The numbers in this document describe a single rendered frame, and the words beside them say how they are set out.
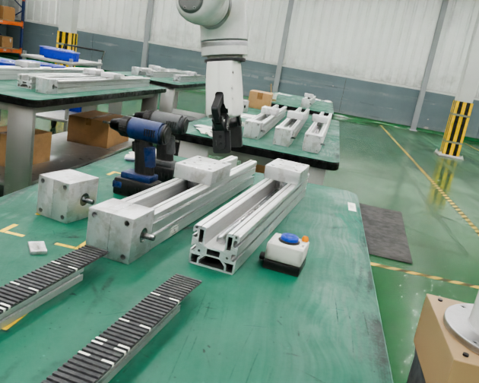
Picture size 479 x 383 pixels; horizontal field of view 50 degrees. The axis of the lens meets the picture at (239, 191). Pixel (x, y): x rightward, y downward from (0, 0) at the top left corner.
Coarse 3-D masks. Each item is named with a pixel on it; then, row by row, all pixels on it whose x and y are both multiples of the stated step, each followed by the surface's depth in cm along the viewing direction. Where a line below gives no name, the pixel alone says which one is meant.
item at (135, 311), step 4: (132, 308) 79; (136, 308) 79; (132, 312) 77; (136, 312) 77; (140, 312) 78; (144, 312) 78; (148, 312) 78; (144, 316) 77; (148, 316) 77; (152, 316) 77; (156, 316) 78; (160, 316) 78; (156, 320) 76; (160, 320) 77
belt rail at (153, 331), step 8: (176, 312) 86; (168, 320) 83; (152, 328) 77; (160, 328) 80; (144, 336) 74; (152, 336) 77; (136, 344) 72; (144, 344) 75; (128, 352) 72; (136, 352) 73; (120, 360) 69; (128, 360) 71; (112, 368) 66; (120, 368) 69; (104, 376) 66; (112, 376) 67
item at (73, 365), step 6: (72, 360) 64; (66, 366) 63; (72, 366) 63; (78, 366) 63; (84, 366) 63; (90, 366) 63; (78, 372) 62; (84, 372) 62; (90, 372) 62; (96, 372) 63; (102, 372) 62; (96, 378) 61
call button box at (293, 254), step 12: (276, 240) 112; (300, 240) 115; (264, 252) 115; (276, 252) 110; (288, 252) 109; (300, 252) 108; (264, 264) 111; (276, 264) 110; (288, 264) 110; (300, 264) 109
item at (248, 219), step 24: (264, 192) 150; (288, 192) 146; (216, 216) 113; (240, 216) 130; (264, 216) 121; (192, 240) 106; (216, 240) 110; (240, 240) 104; (216, 264) 108; (240, 264) 109
